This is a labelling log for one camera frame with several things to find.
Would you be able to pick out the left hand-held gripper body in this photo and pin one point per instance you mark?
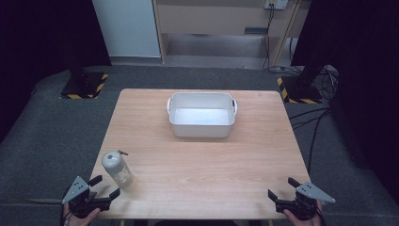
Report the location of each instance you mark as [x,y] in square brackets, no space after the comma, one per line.
[82,201]

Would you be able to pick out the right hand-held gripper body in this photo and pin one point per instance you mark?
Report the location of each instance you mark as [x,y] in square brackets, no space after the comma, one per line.
[302,202]

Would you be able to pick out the person's right hand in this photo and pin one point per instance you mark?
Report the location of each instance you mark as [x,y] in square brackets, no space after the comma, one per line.
[309,221]

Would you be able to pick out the person's left hand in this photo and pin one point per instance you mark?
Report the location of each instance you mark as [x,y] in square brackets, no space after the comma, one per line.
[78,221]

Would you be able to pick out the clear bottle with grey cap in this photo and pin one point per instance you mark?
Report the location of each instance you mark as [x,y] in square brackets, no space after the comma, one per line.
[117,169]

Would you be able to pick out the small brown object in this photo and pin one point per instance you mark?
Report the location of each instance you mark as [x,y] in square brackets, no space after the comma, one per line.
[123,153]

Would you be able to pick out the black stand with striped base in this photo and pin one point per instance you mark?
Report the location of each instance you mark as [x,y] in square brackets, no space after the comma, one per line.
[83,84]
[302,89]

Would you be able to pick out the white plastic basin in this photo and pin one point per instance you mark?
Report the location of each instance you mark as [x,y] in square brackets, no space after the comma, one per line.
[202,116]

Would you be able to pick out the black curtain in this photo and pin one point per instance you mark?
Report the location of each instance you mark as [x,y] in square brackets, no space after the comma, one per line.
[40,47]
[363,78]

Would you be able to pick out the white panel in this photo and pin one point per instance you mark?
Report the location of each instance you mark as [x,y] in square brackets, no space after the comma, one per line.
[128,28]

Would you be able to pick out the light wooden cabinet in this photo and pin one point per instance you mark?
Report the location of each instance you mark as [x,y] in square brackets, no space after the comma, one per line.
[219,19]

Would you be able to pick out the white wall socket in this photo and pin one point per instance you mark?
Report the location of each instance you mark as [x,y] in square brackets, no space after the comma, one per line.
[276,3]

